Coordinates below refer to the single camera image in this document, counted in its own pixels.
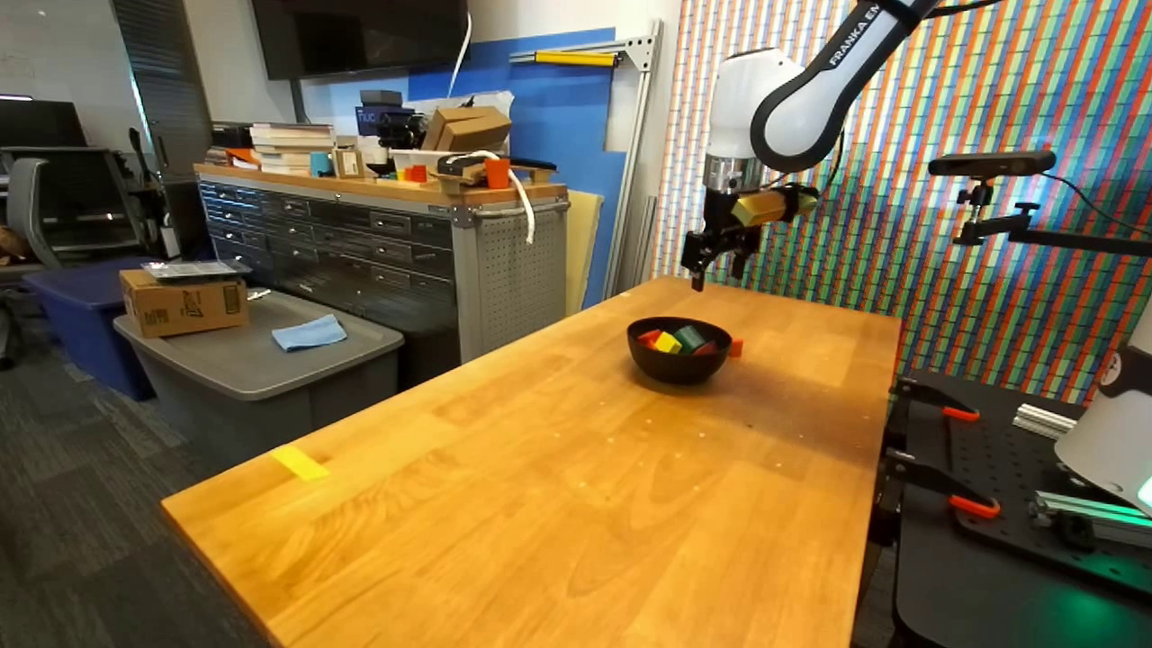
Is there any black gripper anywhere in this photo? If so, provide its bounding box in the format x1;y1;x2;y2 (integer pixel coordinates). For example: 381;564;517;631
675;182;768;294

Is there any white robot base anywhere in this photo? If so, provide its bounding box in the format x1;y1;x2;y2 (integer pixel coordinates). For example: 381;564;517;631
1052;300;1152;517

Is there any black bowl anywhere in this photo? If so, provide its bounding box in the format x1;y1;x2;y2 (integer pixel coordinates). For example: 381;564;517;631
622;312;735;390

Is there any colourful patterned backdrop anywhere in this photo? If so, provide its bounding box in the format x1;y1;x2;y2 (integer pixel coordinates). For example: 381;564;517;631
650;0;1152;408

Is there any blue board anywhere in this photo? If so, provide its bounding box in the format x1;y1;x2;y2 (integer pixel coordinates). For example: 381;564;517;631
406;24;630;311

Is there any yellow level tool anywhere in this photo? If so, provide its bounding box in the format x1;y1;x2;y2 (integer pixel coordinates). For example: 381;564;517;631
516;47;622;73

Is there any open cardboard box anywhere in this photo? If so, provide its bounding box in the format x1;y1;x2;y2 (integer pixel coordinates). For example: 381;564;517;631
422;103;517;155

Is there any grey drawer cabinet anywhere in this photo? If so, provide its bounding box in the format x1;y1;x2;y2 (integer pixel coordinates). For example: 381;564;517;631
194;163;576;367

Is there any dark blue equipment pile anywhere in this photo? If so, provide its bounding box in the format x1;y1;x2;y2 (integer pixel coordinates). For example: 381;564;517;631
351;87;423;151

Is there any silver aluminium bar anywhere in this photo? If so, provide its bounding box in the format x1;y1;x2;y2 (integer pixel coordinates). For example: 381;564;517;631
1010;401;1081;441

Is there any blue cloth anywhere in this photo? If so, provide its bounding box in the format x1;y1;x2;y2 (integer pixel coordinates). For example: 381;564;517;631
268;312;351;357

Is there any stack of books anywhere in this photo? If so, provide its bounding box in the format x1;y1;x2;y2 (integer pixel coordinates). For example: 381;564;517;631
249;117;337;181

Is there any yellow tape strip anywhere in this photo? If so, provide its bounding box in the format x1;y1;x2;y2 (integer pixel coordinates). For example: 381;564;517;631
268;441;330;487

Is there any grey plastic tote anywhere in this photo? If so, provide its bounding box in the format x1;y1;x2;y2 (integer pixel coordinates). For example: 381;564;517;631
111;284;411;468

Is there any flat grey tray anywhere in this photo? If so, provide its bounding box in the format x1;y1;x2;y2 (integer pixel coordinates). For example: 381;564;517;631
139;254;253;288

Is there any printed cardboard box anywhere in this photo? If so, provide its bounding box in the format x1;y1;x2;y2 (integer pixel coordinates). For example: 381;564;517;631
115;263;256;343

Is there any blue storage bin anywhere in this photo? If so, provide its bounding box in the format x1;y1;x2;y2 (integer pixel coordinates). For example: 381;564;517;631
22;259;158;404

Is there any dark desk monitor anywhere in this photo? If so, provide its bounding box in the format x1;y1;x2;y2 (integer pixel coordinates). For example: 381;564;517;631
0;97;88;155

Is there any gold wrist camera bar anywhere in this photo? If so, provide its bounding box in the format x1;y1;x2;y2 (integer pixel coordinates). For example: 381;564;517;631
732;182;828;235

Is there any white metal rail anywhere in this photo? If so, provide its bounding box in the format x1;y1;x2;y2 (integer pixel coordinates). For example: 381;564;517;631
603;19;667;294

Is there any white curved hose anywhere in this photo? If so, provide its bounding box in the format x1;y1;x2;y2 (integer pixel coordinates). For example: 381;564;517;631
463;149;541;247

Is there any black clamp orange handle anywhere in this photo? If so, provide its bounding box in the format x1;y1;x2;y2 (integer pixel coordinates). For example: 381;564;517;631
883;446;1008;524
891;373;986;428

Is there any black exterior camera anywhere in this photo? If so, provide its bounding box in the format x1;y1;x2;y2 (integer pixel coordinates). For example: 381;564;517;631
924;149;1062;182

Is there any white hanging cable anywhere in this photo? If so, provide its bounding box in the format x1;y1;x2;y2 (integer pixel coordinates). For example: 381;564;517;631
447;11;478;99

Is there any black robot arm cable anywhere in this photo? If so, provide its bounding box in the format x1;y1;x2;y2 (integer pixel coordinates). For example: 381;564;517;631
922;0;1000;20

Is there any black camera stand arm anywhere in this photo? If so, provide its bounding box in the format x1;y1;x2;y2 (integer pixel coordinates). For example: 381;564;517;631
949;177;1152;259

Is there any black wall monitor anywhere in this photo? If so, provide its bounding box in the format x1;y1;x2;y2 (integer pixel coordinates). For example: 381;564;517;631
249;0;470;84

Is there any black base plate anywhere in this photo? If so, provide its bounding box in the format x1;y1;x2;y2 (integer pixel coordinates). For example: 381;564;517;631
886;372;1152;648

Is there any green lit metal rail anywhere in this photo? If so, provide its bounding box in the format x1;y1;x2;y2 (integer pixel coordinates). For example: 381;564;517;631
1033;487;1152;536

